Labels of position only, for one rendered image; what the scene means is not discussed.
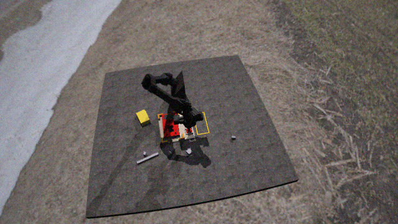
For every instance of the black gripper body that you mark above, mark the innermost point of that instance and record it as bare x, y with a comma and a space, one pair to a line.
178, 120

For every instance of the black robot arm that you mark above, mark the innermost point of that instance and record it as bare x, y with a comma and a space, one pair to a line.
177, 104

